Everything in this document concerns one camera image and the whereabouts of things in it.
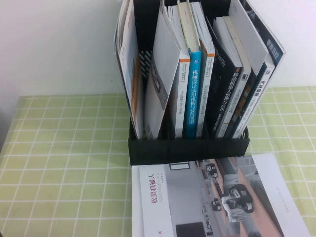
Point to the desert cover robot brochure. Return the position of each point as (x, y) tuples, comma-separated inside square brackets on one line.
[(133, 86)]

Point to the dark blue cover magazine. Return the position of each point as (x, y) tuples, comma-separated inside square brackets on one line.
[(272, 47)]

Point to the robot lab photo brochure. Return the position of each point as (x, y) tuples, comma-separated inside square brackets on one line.
[(197, 202)]

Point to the blue spine mechanical book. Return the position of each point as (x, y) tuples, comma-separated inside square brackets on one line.
[(193, 98)]

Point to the white book orange band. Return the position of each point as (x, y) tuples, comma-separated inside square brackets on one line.
[(182, 98), (206, 93)]

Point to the black mobile robot book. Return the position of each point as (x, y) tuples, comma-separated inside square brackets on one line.
[(222, 81)]

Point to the thin white brochure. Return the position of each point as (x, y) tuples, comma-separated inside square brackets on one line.
[(122, 27)]

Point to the black plastic book holder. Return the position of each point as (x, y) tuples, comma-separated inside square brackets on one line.
[(187, 150)]

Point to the large plain white booklet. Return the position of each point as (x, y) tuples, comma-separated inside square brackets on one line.
[(249, 37)]

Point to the plain white brochure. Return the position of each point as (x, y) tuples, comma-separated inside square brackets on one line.
[(135, 197)]

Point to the car book white spine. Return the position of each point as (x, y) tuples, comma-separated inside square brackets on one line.
[(263, 86)]

